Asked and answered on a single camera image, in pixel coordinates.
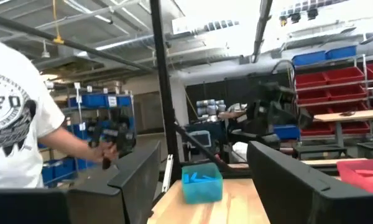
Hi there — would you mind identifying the rack of blue bins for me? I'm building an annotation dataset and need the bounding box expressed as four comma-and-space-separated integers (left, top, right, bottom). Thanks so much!
37, 90, 137, 188

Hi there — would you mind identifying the teal plastic bin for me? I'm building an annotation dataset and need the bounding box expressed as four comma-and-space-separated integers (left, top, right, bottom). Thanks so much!
181, 162, 224, 205

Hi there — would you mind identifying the person's hand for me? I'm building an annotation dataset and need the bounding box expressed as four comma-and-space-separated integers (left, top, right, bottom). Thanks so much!
91, 142, 119, 164

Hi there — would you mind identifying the red plastic bin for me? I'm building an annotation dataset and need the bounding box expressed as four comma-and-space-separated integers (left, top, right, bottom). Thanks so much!
336, 159, 373, 195

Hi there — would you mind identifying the blue framed tablet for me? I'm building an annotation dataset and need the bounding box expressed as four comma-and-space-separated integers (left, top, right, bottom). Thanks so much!
186, 130, 213, 149

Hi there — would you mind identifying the black handheld controller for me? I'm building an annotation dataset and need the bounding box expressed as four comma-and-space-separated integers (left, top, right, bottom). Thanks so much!
87, 115, 137, 170

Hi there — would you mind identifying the silver frame bracket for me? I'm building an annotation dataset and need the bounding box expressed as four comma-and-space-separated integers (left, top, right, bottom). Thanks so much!
161, 154, 175, 194

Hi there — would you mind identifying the light wooden desk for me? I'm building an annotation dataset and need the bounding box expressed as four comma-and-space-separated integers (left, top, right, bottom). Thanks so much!
313, 108, 373, 149

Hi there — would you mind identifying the metal rack of red bins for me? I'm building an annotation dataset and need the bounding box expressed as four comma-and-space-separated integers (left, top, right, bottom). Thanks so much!
293, 53, 373, 141

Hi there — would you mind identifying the black computer case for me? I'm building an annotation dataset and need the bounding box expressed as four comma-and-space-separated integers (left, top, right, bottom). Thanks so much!
356, 141, 373, 160

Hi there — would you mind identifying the blue storage bin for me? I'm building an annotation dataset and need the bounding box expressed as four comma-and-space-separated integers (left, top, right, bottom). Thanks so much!
325, 45, 358, 61
272, 124, 301, 141
292, 50, 327, 67

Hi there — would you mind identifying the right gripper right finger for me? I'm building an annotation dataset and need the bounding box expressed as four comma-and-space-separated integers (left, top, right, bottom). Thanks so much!
246, 140, 333, 224

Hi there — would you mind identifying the yellow hanging cord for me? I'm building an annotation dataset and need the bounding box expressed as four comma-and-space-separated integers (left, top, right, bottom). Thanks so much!
52, 0, 65, 45

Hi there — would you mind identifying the silver air duct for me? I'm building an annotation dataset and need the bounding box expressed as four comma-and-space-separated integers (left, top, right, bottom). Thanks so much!
93, 33, 175, 52

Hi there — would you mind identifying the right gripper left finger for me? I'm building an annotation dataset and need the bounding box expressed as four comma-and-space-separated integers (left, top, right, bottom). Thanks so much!
67, 141, 162, 224

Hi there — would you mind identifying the person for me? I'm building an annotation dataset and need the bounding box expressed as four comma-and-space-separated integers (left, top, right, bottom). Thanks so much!
0, 0, 119, 190

